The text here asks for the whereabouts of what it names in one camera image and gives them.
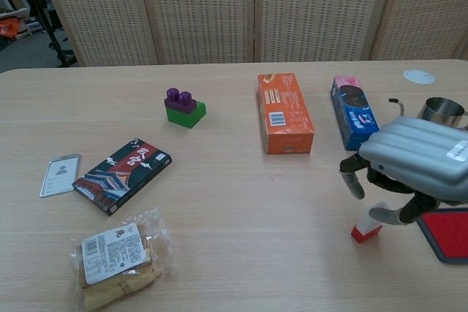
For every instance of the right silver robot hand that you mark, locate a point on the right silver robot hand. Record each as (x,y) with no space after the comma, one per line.
(417,155)

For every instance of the blue cookie box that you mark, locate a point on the blue cookie box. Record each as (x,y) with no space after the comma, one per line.
(352,114)

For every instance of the orange snack box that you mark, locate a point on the orange snack box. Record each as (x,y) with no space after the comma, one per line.
(285,114)

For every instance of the dark red-black snack packet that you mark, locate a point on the dark red-black snack packet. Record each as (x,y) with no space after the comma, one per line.
(122,177)

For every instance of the steel gooseneck pitcher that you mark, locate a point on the steel gooseneck pitcher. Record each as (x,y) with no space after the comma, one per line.
(440,111)

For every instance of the white round table grommet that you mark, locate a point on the white round table grommet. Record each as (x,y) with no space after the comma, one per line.
(419,76)

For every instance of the red ink pad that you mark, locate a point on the red ink pad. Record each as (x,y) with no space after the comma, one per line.
(451,235)

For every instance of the green and purple toy block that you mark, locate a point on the green and purple toy block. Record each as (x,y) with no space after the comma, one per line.
(184,111)

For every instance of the wooden rattan folding screen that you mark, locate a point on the wooden rattan folding screen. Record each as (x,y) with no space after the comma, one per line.
(219,8)

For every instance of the packaged bread slices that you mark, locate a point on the packaged bread slices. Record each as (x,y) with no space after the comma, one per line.
(117,261)

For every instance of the ID badge card holder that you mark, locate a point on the ID badge card holder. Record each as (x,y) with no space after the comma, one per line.
(60,175)

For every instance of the black tripod stand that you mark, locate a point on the black tripod stand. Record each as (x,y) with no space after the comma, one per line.
(58,41)

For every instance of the orange plastic bag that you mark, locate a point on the orange plastic bag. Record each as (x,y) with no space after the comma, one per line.
(8,27)

